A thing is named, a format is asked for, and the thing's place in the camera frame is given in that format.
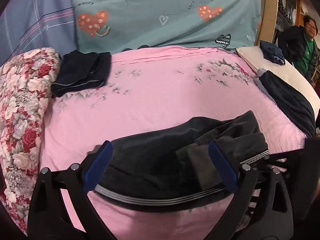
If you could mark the folded dark navy garment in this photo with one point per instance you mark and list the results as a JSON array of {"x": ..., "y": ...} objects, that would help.
[{"x": 79, "y": 71}]

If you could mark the red floral rolled quilt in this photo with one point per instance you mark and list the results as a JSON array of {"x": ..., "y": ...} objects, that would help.
[{"x": 25, "y": 93}]

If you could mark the person in green shirt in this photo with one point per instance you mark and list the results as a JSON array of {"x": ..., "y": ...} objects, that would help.
[{"x": 299, "y": 47}]

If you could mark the teal heart-print quilt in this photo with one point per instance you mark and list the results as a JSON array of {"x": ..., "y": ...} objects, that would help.
[{"x": 116, "y": 25}]

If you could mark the blue plaid pillow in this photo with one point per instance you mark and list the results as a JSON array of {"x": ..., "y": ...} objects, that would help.
[{"x": 32, "y": 24}]

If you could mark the dark navy flat garment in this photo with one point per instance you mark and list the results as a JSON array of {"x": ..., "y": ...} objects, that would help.
[{"x": 289, "y": 100}]

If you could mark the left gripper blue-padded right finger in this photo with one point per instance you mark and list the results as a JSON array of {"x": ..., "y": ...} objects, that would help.
[{"x": 260, "y": 207}]

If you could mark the black track pants white stripes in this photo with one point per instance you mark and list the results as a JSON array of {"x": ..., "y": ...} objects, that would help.
[{"x": 170, "y": 169}]

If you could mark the white quilted pillow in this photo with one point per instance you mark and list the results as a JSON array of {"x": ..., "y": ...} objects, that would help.
[{"x": 253, "y": 56}]

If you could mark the small navy folded cloth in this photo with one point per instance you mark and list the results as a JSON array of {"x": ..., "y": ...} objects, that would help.
[{"x": 272, "y": 53}]

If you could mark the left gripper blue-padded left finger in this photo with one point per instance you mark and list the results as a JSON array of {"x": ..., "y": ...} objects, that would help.
[{"x": 48, "y": 217}]

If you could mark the pink floral bed sheet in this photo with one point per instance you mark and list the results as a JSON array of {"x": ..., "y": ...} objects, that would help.
[{"x": 156, "y": 88}]

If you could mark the wooden headboard board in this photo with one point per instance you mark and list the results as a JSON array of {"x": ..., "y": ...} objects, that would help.
[{"x": 266, "y": 28}]

